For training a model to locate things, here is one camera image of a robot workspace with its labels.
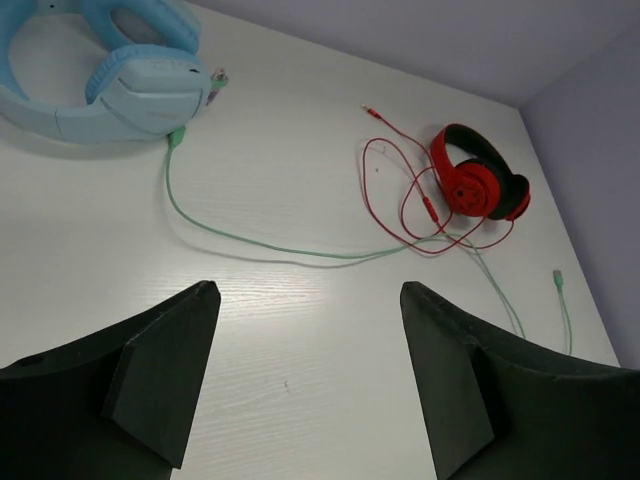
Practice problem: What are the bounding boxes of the red headphone cable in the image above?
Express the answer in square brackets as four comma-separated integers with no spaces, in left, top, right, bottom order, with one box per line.
[356,103,517,258]

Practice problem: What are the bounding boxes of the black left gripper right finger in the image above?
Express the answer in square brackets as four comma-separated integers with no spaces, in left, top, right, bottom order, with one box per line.
[400,282,639,479]

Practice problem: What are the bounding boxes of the light blue headphones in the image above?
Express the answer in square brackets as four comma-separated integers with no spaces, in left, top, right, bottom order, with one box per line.
[1,1,212,144]

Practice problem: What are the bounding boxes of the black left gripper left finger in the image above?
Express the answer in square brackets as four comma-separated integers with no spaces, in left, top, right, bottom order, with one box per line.
[1,281,221,479]

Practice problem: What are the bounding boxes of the red black headphones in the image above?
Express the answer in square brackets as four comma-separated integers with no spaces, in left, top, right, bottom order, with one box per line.
[429,124,531,221]

